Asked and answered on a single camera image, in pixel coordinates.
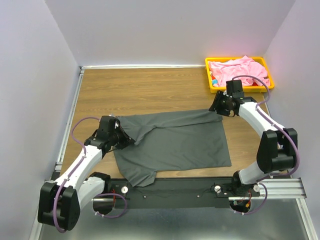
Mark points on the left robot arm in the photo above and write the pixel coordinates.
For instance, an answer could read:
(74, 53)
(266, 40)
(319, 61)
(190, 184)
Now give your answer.
(61, 200)

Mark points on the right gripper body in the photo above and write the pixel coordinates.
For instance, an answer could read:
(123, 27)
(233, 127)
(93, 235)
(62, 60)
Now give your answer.
(224, 109)

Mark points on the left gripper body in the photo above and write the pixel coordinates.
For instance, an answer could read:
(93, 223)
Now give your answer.
(114, 136)

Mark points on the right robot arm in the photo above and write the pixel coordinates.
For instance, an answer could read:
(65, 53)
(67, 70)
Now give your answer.
(278, 148)

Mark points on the pink t shirt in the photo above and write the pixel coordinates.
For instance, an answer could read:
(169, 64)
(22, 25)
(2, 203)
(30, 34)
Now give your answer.
(221, 72)

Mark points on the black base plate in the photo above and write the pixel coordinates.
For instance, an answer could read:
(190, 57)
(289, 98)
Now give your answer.
(172, 193)

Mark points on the grey t shirt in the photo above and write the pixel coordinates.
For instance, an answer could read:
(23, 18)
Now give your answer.
(171, 141)

